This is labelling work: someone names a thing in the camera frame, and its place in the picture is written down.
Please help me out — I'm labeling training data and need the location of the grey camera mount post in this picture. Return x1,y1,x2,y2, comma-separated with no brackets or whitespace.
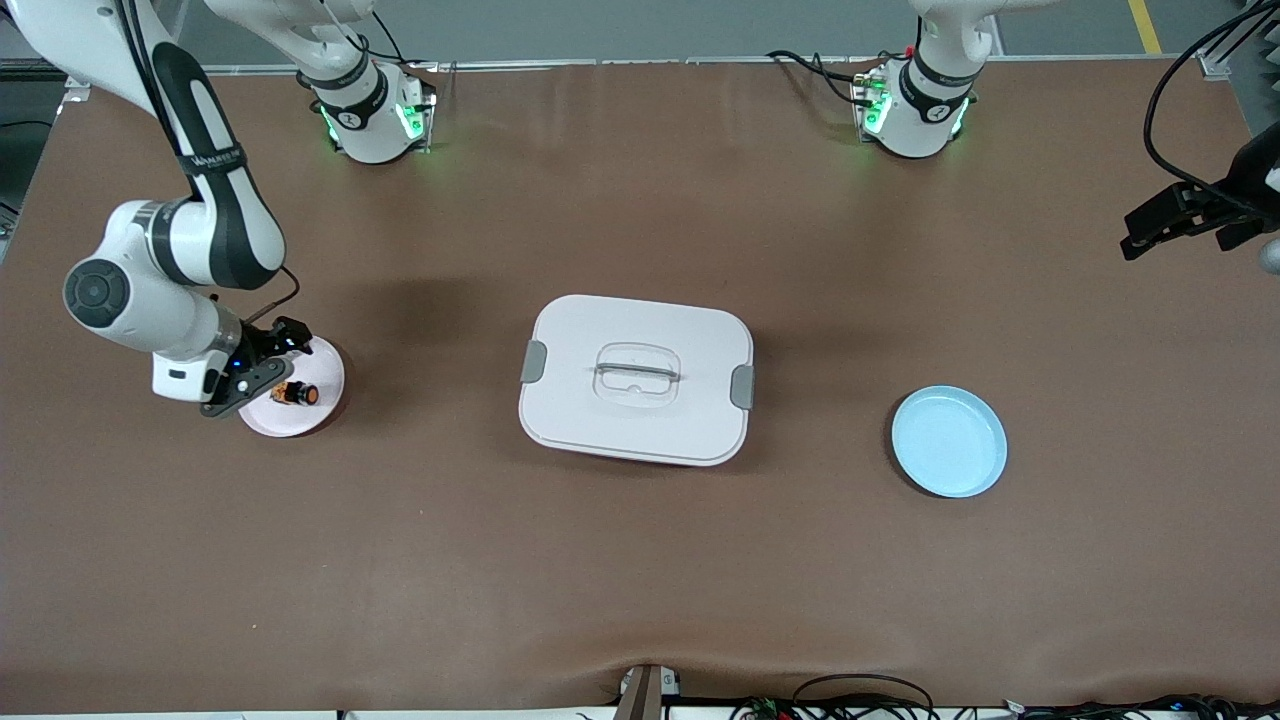
615,665,682,720

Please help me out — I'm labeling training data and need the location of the black base cable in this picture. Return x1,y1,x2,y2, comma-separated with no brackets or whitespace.
765,49,883,107

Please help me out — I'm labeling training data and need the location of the aluminium frame profile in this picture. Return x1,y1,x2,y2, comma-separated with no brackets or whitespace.
1195,0,1280,81
0,30,138,103

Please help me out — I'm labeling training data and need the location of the black looped cable bundle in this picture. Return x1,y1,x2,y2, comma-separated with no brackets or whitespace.
730,674,943,720

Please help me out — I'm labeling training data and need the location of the white lidded storage box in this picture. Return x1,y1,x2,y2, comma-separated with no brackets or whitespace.
518,294,756,468

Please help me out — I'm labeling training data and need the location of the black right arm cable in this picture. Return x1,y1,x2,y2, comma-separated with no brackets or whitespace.
240,264,302,327

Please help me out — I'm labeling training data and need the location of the light blue round plate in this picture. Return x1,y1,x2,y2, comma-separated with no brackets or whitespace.
891,385,1008,499

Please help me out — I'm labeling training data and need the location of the pink round plate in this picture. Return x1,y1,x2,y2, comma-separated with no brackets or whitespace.
237,335,346,439

